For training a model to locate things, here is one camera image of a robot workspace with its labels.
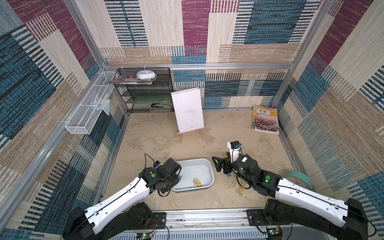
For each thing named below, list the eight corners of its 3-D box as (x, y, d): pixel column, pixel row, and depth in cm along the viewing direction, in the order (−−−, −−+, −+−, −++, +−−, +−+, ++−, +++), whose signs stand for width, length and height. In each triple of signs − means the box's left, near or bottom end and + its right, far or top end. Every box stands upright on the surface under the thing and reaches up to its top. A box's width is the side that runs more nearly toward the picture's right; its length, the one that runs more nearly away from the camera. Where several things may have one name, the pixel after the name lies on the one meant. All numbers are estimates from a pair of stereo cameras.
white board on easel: (178, 138, 106) (173, 108, 83) (175, 123, 115) (170, 91, 92) (203, 133, 108) (204, 102, 86) (198, 119, 117) (198, 87, 95)
